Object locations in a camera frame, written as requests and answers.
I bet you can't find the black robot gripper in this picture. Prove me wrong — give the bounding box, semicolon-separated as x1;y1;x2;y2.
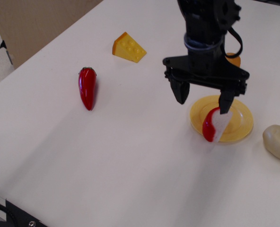
163;37;249;114

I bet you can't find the red and white toy sushi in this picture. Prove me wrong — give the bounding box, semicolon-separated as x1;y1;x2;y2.
202;107;233;142

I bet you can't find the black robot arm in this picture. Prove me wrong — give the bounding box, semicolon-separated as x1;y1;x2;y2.
163;0;250;114

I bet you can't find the yellow plastic plate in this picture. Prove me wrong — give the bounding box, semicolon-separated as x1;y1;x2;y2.
189;95;254;142

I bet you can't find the brown toy chicken drumstick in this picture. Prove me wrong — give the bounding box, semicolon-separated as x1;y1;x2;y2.
226;52;241;68

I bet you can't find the beige toy potato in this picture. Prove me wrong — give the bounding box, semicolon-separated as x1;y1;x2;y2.
262;125;280;159

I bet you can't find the yellow toy cheese wedge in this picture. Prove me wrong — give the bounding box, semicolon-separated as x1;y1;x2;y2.
112;32;147;63

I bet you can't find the red toy chili pepper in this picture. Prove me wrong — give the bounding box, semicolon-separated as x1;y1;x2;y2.
78;67;97;111

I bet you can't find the brown cardboard panel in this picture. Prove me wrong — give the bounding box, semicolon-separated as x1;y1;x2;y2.
0;0;100;69

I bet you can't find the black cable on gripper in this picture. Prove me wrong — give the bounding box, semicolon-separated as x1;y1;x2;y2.
222;26;244;62

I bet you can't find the black corner bracket with screw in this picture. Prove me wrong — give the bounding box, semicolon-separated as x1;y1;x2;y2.
5;200;47;227

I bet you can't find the black cable at table corner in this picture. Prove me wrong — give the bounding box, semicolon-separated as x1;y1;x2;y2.
0;202;15;223

